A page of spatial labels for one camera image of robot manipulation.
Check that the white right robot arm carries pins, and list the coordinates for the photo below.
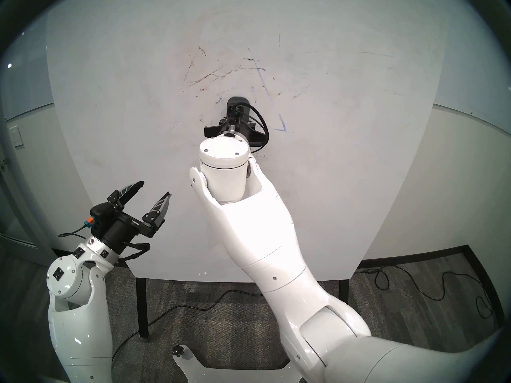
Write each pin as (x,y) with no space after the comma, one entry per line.
(259,234)

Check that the grey glass door frame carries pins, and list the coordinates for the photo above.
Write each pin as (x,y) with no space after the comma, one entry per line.
(40,242)

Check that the black base knob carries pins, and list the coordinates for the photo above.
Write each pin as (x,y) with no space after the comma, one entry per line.
(178,351)

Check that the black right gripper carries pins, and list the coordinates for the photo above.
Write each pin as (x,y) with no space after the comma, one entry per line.
(243,130)

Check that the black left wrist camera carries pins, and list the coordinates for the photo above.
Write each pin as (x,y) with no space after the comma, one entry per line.
(100,212)

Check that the white whiteboard table surface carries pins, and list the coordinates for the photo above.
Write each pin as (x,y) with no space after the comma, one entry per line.
(339,87)

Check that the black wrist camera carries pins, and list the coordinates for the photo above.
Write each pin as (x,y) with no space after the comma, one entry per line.
(100,212)
(241,115)

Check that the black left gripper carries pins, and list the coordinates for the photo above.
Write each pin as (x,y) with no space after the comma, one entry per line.
(119,232)

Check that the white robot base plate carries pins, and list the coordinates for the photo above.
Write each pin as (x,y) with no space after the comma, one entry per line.
(223,374)

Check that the frosted glass wall panel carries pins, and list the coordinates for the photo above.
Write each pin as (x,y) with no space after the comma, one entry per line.
(471,87)

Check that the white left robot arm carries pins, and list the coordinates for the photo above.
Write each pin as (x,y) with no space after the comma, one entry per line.
(80,306)

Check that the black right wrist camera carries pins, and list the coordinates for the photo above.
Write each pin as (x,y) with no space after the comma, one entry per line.
(241,115)

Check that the black table leg with caster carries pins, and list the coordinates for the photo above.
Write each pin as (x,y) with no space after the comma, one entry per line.
(344,292)

